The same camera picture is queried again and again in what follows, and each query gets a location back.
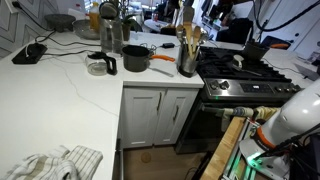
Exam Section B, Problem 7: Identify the metal utensil storage bin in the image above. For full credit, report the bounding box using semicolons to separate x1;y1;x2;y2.
177;44;201;79

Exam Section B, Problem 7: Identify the large silver stove knob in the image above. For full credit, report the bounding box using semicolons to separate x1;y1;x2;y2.
219;79;231;91
209;79;221;91

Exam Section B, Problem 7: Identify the black griddle plate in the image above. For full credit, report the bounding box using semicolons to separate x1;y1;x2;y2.
203;53;279;80

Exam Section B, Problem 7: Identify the white plastic spoon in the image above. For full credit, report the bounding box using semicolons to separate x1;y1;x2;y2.
232;54;245;69

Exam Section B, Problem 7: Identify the stainless gas stove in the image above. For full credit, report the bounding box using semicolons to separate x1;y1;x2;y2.
174;45;303;154

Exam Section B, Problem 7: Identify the white cabinet door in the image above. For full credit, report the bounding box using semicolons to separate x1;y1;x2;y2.
153;88;200;146
123;87;167;148

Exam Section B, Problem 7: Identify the wooden spatula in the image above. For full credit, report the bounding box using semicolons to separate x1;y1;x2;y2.
182;21;195;57

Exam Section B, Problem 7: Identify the white round dining table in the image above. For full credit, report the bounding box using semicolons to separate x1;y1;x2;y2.
143;18;169;33

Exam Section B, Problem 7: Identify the glass coffee carafe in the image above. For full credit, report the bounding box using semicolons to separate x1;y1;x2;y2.
84;50;118;77

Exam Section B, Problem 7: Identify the potted green plant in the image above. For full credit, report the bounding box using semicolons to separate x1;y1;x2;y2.
118;0;144;43

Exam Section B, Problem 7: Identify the grey slotted turner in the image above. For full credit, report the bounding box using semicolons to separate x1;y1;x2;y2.
182;5;196;25

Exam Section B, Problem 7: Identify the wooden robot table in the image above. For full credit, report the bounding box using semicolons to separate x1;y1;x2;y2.
199;116;247;180

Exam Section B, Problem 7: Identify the orange juice bottle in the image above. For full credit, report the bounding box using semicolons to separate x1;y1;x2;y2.
88;1;101;33

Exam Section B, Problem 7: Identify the beige cloth roll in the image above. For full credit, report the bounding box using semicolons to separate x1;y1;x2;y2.
233;105;279;122

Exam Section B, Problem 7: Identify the black stone bowl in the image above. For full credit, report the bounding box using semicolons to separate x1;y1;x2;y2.
44;13;77;33

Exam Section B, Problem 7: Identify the striped dish towel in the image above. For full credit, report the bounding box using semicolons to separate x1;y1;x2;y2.
1;144;104;180

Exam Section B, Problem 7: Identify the white panel door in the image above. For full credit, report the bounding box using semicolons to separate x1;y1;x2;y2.
256;0;320;58

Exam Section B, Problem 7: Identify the dark saucepan orange handle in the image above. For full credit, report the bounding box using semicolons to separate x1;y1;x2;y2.
121;44;177;73

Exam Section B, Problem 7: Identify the thin black adapter cable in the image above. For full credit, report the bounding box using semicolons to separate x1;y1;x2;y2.
139;42;164;52

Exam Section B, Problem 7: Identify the black power cord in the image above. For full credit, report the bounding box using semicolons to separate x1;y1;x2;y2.
12;1;103;48
43;49;98;58

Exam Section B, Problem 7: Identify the large dark pot brown handle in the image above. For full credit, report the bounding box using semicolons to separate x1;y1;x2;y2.
242;39;290;62

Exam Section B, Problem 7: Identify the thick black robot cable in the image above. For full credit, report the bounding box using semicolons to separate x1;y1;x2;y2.
252;0;320;33

